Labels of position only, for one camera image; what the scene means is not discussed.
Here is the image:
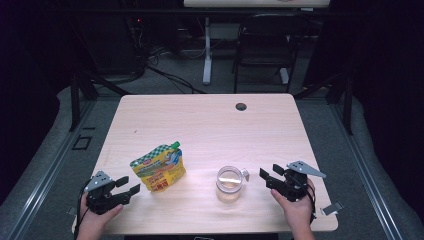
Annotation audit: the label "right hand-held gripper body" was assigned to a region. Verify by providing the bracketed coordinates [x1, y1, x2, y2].
[274, 160, 327, 203]

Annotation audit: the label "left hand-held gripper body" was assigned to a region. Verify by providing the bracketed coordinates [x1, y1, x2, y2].
[83, 170, 133, 216]

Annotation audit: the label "yellow spout pouch green cap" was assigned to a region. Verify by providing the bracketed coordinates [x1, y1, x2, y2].
[129, 140, 187, 193]

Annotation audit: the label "clear glass jar hinged lid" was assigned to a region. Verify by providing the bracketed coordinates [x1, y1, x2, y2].
[214, 165, 251, 205]

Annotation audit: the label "person's left hand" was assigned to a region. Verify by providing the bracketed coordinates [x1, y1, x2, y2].
[76, 199, 125, 235]

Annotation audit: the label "person's right hand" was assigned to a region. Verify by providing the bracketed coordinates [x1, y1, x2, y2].
[270, 179, 316, 228]

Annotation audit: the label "black tape square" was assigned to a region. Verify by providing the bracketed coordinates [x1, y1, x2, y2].
[71, 134, 94, 151]

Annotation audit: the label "black metal stand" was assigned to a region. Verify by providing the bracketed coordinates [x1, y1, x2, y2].
[293, 71, 355, 136]
[67, 71, 132, 132]

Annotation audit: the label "black folding chair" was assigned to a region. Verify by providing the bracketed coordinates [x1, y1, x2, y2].
[231, 13, 310, 95]

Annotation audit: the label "white desk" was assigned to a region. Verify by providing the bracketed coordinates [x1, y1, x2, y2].
[182, 0, 331, 86]

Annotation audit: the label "dark equipment box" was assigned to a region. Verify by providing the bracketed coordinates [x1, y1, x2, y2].
[79, 13, 148, 76]

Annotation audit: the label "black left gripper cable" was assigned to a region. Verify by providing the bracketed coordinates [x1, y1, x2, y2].
[73, 180, 92, 240]

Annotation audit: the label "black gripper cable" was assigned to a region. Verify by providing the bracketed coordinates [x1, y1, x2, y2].
[305, 182, 317, 225]
[73, 180, 92, 240]

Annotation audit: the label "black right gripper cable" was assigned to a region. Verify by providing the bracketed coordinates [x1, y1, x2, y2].
[305, 182, 317, 225]

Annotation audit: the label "aluminium floor rail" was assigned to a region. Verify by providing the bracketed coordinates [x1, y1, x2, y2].
[327, 99, 405, 240]
[2, 99, 98, 240]

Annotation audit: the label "black floor cables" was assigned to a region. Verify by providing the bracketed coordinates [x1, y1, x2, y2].
[145, 64, 208, 95]

